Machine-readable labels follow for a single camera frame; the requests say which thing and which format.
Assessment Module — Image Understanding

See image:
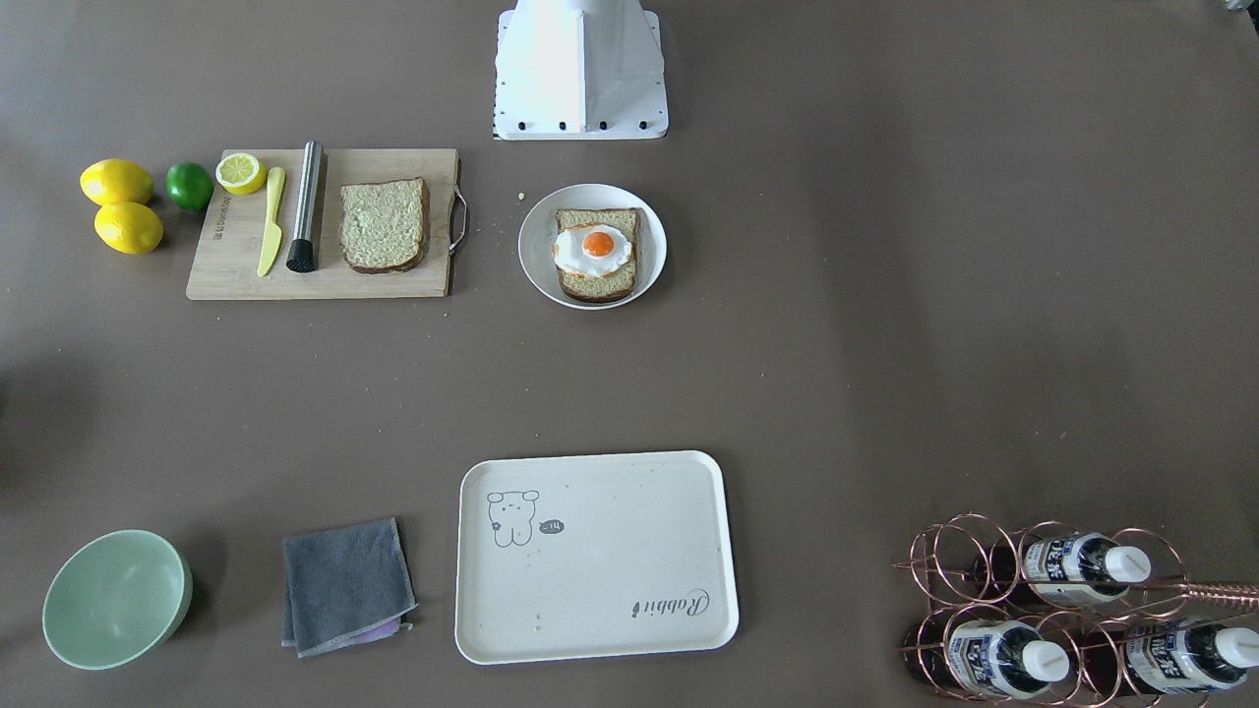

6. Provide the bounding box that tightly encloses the front tea bottle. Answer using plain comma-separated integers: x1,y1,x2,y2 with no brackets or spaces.
900,616,1073,700

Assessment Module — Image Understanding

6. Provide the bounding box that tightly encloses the cream rabbit tray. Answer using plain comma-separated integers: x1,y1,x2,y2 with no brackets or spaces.
454,448,742,665

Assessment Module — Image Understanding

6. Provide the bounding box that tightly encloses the green lime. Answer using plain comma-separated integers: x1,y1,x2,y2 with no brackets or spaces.
165,161,217,213

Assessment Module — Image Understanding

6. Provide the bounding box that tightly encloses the tea bottle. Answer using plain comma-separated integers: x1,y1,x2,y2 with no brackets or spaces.
1078,619,1258,695
900,616,1073,700
966,532,1152,614

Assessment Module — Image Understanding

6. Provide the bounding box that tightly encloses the upper whole lemon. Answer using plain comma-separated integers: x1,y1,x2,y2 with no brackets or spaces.
78,157,154,207

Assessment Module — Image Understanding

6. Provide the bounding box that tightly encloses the lower whole lemon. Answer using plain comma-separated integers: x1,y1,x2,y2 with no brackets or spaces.
93,202,162,254

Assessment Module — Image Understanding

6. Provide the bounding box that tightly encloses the grey folded cloth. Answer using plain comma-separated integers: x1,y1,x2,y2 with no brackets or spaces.
279,518,417,658

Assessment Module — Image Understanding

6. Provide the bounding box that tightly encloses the mint green bowl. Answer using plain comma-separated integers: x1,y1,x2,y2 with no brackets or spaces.
43,529,193,671

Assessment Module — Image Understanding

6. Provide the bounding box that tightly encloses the bamboo cutting board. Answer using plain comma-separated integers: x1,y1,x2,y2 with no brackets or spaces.
186,147,466,301

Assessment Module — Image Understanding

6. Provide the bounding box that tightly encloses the white round plate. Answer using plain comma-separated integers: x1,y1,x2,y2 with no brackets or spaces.
517,184,669,311

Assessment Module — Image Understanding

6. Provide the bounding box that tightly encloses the bread slice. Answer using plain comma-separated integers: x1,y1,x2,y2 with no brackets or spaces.
340,176,428,273
551,207,640,302

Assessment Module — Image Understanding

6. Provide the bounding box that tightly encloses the whole lemon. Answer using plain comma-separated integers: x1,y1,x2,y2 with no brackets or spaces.
78,157,154,207
93,202,162,254

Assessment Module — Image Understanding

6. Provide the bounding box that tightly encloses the half lemon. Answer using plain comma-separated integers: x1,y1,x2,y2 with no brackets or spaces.
214,151,269,197

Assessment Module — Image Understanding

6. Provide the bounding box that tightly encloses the steel muddler black tip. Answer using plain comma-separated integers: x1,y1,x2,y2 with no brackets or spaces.
286,141,325,273

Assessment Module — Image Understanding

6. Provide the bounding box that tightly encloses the yellow plastic knife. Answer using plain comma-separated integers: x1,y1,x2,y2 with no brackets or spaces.
256,166,286,277

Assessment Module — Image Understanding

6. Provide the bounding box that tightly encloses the copper wire bottle rack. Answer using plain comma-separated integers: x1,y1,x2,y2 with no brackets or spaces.
903,511,1256,707

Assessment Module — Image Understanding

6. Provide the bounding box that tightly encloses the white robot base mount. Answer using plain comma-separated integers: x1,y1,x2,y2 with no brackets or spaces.
492,1,670,141

